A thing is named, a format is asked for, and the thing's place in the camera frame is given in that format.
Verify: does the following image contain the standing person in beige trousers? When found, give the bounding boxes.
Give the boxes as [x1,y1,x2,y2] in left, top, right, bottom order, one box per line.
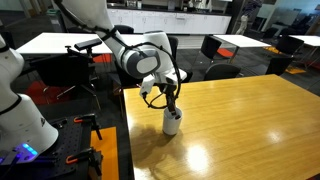
[235,0,264,36]

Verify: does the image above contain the white ceramic mug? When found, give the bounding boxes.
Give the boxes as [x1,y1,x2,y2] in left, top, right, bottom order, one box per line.
[162,106,184,136]

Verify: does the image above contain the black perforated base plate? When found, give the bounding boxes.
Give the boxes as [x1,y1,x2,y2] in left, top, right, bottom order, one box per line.
[0,114,93,180]

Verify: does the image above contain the black stereo camera bar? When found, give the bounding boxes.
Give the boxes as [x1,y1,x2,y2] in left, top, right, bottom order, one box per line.
[73,37,103,52]

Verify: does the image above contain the grey waste bin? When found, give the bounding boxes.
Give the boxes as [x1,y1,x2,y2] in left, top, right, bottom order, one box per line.
[46,8,66,33]

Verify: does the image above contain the black camera tripod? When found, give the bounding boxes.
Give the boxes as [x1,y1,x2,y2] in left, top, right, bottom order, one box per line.
[55,45,103,111]

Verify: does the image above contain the black clamp with orange handle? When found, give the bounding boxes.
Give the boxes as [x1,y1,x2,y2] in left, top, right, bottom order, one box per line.
[73,113,104,141]
[65,147,104,177]

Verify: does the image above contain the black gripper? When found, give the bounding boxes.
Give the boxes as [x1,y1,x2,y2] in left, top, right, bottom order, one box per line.
[158,81,178,116]

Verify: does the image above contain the white kitchen counter cabinets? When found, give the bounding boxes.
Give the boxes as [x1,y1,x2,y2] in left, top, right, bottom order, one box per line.
[107,9,233,35]

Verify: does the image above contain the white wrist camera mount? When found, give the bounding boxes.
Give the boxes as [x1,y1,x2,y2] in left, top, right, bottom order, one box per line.
[139,73,156,99]

